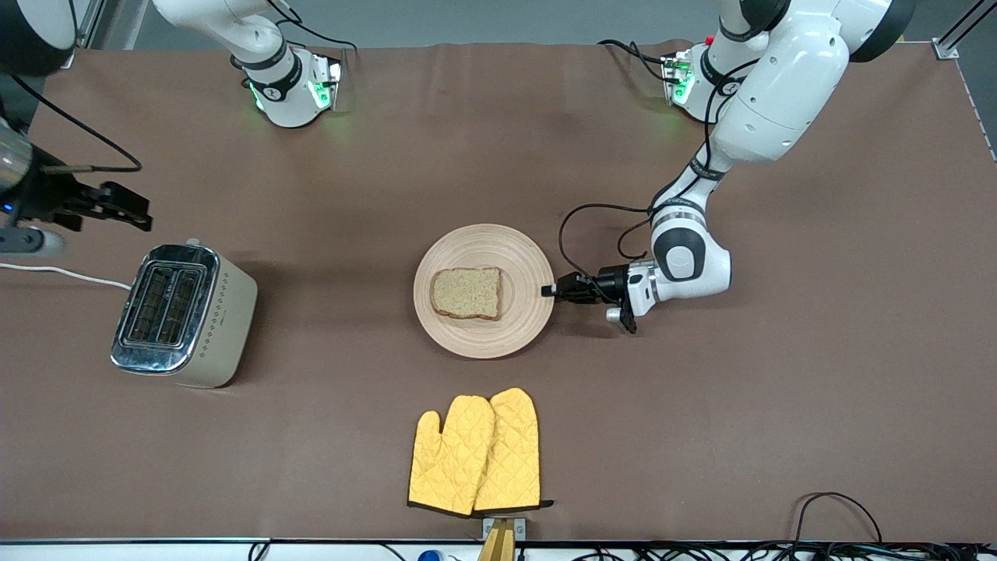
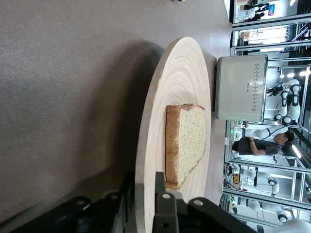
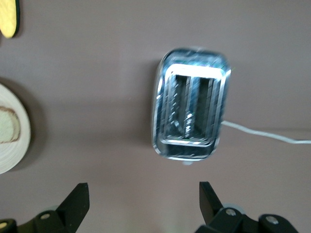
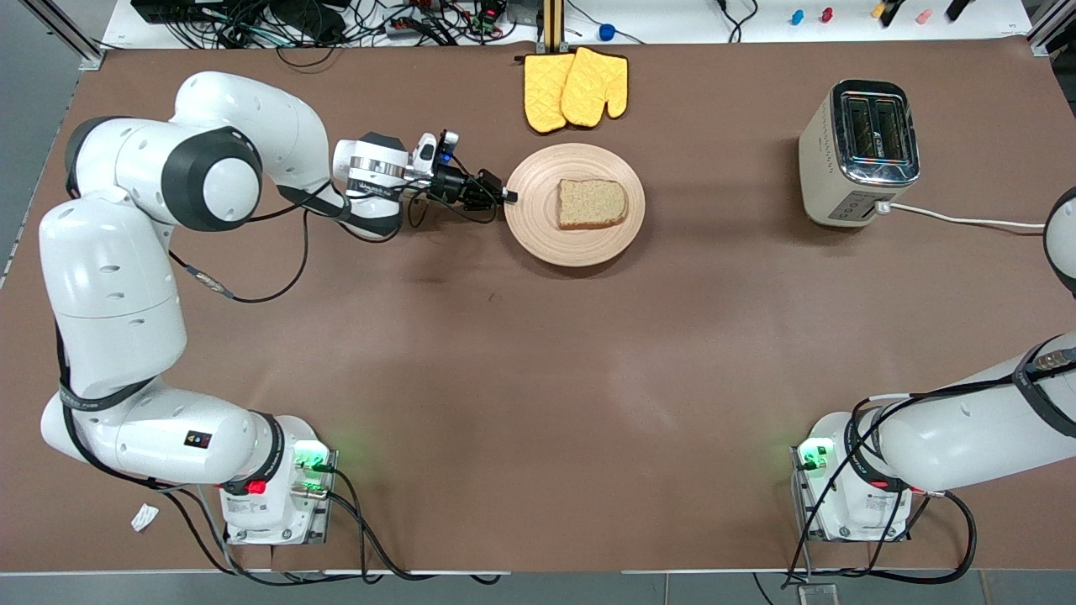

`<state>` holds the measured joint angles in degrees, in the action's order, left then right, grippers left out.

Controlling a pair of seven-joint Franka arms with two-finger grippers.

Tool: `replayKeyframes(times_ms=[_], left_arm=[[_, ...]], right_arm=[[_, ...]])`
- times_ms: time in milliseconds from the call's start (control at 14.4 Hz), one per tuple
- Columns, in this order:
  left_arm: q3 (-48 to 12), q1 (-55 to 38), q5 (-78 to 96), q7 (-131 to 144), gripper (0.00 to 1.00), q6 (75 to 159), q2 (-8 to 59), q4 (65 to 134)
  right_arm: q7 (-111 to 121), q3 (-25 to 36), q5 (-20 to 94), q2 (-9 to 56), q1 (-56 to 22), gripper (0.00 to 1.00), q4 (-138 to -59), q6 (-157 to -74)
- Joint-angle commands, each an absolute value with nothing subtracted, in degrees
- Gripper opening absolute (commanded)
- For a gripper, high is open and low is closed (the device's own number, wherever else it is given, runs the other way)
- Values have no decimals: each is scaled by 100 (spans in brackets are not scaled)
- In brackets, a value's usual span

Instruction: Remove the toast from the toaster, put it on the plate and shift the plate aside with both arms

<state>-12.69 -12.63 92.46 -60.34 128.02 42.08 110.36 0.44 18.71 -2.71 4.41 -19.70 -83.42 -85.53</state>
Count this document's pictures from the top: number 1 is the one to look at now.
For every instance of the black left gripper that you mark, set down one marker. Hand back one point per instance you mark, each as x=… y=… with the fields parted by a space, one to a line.
x=608 y=284

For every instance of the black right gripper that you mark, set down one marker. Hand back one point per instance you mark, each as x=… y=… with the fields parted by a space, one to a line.
x=45 y=199

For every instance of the brown bread toast slice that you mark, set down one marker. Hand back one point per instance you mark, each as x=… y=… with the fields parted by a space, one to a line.
x=467 y=294

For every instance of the round wooden plate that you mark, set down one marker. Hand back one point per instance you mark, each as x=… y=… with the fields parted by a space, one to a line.
x=483 y=343

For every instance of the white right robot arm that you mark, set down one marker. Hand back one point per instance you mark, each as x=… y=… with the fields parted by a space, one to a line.
x=288 y=101

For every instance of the brown table cover cloth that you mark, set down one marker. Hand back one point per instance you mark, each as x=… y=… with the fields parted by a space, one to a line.
x=623 y=428

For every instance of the beige chrome toaster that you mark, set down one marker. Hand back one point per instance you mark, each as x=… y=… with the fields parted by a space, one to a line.
x=226 y=327

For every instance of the yellow quilted oven mitt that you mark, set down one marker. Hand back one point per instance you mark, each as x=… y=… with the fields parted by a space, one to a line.
x=452 y=460
x=516 y=452

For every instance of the blue cap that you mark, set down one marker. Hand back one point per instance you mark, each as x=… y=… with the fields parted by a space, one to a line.
x=429 y=556

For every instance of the aluminium frame profile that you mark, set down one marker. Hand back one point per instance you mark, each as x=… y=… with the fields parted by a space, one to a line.
x=89 y=23

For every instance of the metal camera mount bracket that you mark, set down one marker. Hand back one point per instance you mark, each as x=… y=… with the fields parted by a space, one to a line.
x=498 y=545

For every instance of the aluminium corner bracket profile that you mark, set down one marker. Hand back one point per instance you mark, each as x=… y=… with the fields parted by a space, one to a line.
x=946 y=51

